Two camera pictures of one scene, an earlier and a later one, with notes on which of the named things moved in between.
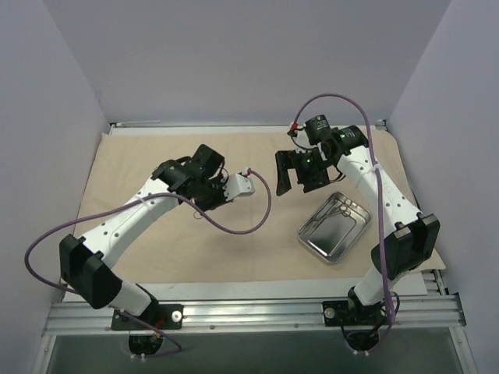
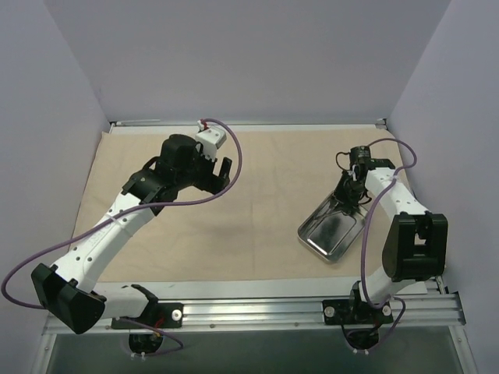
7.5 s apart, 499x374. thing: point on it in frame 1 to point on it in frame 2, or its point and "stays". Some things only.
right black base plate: x=351 y=312 stays
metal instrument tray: x=334 y=227 stays
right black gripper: x=298 y=171 to x=348 y=193
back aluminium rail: x=117 y=124 stays
